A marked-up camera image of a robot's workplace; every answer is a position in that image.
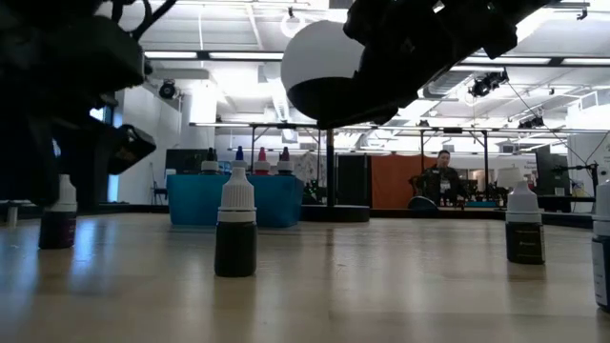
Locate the white globe lamp black base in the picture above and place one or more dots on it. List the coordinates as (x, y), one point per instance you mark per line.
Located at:
(314, 57)

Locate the white table lamp shade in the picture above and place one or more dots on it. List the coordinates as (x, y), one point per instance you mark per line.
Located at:
(505, 175)

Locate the small black ceiling fixture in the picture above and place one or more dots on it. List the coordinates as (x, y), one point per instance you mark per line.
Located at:
(531, 123)

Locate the round black ceiling spotlight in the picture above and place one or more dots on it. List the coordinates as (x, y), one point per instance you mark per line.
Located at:
(168, 89)

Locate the large bottle purple cap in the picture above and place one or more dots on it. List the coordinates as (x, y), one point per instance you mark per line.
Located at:
(285, 167)

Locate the white patterned board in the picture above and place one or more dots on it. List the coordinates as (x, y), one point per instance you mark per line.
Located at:
(307, 167)

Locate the person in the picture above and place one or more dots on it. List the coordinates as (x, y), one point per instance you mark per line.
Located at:
(441, 183)

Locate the ceiling light strip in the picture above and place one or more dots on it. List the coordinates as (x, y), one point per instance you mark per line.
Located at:
(505, 61)
(171, 55)

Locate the black metal rack frame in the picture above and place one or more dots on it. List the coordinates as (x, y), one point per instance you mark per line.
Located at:
(453, 130)

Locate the silver ventilation duct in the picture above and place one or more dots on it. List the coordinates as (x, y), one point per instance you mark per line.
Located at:
(443, 83)

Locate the small purple food coloring bottle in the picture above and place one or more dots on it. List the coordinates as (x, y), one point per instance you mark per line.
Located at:
(59, 233)

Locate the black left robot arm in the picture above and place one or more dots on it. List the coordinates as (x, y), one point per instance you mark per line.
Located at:
(38, 12)

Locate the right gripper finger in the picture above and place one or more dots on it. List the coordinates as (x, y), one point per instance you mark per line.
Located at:
(381, 112)

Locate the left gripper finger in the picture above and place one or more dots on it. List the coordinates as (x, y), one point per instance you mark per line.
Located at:
(24, 162)
(93, 171)

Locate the orange partition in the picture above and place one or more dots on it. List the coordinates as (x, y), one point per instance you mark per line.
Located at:
(393, 181)

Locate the black aluminium table frame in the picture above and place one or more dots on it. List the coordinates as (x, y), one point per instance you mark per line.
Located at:
(567, 219)

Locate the dark monitor on arm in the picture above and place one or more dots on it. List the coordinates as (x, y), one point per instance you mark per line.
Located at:
(553, 167)

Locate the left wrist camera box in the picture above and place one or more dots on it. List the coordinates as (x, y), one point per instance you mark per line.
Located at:
(114, 52)

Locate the black cabinet panel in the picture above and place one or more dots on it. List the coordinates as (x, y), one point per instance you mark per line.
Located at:
(353, 181)

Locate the black monitor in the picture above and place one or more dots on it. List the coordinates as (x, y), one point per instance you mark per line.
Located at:
(183, 161)

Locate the black ceiling camera cluster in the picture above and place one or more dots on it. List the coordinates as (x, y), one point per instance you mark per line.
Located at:
(486, 83)

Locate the teal plastic bin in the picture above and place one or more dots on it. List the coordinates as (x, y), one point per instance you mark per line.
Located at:
(195, 200)

